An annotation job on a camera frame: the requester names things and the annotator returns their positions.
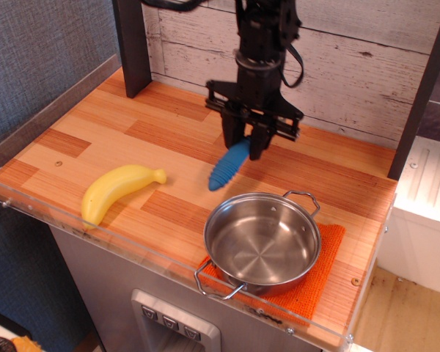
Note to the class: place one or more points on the yellow plastic banana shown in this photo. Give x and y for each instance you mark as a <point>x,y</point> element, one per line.
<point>114,185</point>

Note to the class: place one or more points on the dark left frame post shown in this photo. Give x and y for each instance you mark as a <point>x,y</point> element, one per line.
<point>132,39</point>

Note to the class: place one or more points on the stainless steel pot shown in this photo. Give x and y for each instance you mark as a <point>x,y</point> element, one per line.
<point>263,244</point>

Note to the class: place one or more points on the dark right frame post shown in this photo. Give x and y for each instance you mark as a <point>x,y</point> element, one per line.
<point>417,111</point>

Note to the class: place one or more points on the yellow object at corner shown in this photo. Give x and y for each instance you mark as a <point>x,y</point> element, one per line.
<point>24,344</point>

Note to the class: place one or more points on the orange knitted rag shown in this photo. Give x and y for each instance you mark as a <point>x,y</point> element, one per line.
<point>304,298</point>

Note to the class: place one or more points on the dark frame post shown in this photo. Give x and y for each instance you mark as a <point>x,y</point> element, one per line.
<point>132,39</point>
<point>417,111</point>

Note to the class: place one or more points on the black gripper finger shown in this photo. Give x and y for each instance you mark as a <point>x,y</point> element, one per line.
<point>260,139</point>
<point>233,127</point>

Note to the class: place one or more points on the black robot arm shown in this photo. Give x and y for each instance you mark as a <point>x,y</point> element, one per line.
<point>267,30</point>

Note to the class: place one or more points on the clear acrylic table guard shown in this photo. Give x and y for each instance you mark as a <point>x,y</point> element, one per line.
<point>339,303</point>

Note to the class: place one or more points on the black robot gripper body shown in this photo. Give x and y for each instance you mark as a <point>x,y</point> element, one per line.
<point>256,95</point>

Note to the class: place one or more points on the grey toy kitchen cabinet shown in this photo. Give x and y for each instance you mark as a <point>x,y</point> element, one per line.
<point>140,300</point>

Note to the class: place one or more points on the blue handled metal spoon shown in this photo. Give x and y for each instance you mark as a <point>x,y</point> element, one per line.
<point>228,166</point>

